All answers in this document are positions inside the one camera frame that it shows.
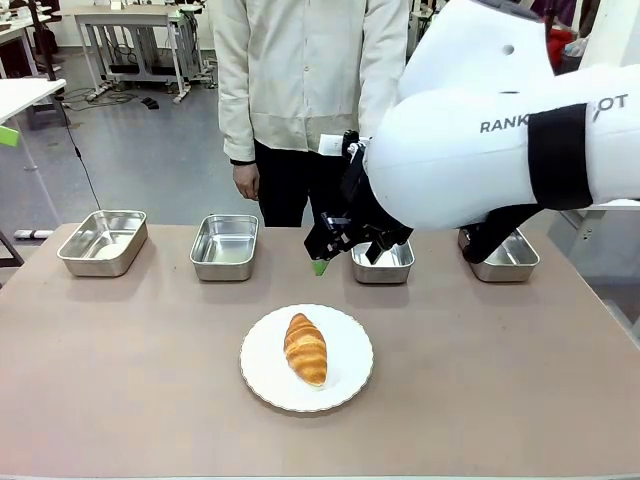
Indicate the grey workbench with legs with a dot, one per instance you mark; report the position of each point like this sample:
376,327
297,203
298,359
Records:
135,30

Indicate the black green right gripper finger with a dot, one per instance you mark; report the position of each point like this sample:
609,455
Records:
376,251
319,267

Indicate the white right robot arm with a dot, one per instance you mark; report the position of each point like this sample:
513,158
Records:
450,150

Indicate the golden brown croissant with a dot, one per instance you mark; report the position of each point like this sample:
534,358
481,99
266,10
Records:
306,350

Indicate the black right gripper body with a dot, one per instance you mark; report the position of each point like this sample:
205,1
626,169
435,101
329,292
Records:
362,220

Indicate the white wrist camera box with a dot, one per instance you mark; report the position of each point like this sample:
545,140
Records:
330,145

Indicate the white scalloped gold-rimmed plate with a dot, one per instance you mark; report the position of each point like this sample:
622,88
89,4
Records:
350,350

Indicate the grey table edge bracket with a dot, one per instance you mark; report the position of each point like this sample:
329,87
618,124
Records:
622,322

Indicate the red bag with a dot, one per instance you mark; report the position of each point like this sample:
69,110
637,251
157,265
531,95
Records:
559,50

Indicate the white table frame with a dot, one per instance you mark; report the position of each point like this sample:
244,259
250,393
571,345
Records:
585,222

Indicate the green tag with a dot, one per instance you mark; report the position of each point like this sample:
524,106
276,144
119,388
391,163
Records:
7,136

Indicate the small black floor object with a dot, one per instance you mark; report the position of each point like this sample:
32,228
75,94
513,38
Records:
150,103

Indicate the person in cream jacket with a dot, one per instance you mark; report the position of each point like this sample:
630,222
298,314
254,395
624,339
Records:
300,75

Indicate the rectangular steel container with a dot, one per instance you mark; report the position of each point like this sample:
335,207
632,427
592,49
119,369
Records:
510,267
225,247
382,272
102,242

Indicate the dark cluttered desk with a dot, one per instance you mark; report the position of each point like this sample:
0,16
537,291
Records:
25,30

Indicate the white side table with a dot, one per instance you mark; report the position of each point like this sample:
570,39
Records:
25,97

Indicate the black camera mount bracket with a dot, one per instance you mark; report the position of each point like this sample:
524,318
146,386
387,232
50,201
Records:
354,167

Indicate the person's right hand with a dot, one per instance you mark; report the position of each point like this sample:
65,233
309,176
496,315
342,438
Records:
247,182

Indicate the person's right forearm cream sleeve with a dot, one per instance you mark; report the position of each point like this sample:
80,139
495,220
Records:
240,125

